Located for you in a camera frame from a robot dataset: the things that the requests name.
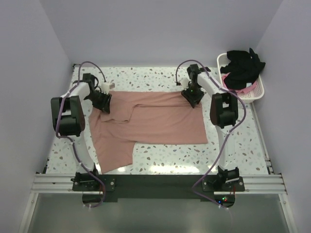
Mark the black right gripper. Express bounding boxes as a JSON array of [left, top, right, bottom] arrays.
[[182, 83, 205, 108]]

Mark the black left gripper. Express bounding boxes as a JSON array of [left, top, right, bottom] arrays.
[[86, 90, 112, 114]]

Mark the salmon pink t shirt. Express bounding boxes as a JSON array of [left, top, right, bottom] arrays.
[[88, 91, 208, 173]]

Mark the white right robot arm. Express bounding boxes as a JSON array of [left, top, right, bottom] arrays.
[[180, 64, 240, 191]]

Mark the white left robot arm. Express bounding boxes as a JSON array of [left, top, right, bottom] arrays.
[[51, 73, 115, 191]]

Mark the white perforated laundry basket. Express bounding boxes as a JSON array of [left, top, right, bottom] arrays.
[[217, 53, 265, 104]]

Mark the bright pink garment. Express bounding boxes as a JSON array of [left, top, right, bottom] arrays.
[[222, 73, 257, 94]]

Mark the black garment in basket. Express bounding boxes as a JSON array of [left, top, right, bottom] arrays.
[[221, 48, 266, 89]]

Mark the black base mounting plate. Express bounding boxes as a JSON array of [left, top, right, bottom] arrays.
[[71, 174, 245, 204]]

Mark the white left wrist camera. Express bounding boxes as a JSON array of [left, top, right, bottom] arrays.
[[101, 82, 115, 94]]

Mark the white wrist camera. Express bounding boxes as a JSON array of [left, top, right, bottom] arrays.
[[178, 78, 190, 89], [101, 82, 115, 94]]

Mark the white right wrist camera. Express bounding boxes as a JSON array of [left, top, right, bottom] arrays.
[[178, 78, 190, 89]]

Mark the aluminium front frame rail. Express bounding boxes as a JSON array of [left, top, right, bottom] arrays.
[[31, 174, 287, 194]]

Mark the aluminium table edge rail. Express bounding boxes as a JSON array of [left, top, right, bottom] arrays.
[[250, 103, 275, 175]]

